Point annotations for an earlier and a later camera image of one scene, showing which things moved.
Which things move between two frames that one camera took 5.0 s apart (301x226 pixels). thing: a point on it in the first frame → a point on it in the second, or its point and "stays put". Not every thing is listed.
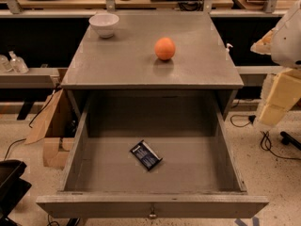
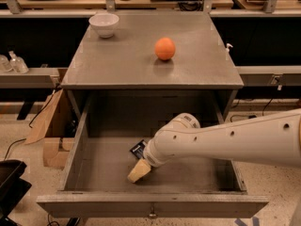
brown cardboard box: x=56 y=128 stays put
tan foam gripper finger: x=284 y=94 → x=141 y=169
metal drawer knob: x=152 y=215 stays put
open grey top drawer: x=200 y=174 stays put
